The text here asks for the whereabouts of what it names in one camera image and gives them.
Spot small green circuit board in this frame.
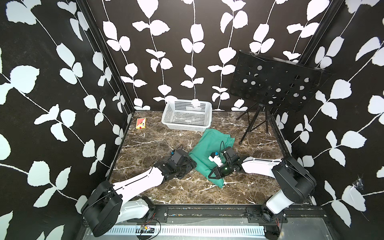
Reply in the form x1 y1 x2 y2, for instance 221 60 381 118
139 226 156 235

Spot white slotted cable duct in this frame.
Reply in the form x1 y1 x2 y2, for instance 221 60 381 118
105 226 266 238

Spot green long pants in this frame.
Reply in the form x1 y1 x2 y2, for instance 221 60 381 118
189 129 235 189

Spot white plastic perforated basket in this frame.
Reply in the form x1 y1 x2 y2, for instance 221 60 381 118
162 100 212 132

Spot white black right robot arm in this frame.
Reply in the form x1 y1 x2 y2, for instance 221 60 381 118
208 156 317 223

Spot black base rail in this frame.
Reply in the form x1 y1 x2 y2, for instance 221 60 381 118
85 204 328 224

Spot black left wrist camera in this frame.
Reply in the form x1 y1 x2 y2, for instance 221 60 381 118
171 149 189 166

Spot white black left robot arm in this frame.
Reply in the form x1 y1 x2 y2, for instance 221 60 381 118
81 155 197 237

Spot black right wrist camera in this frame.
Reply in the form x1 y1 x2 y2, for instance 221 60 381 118
208 147 240 167

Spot yellow red playing card box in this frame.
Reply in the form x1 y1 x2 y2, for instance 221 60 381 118
136 118 147 130

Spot black perforated music stand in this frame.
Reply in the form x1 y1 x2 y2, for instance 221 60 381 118
229 51 332 134

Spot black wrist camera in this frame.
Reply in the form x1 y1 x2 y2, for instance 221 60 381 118
171 149 189 166
208 147 240 167

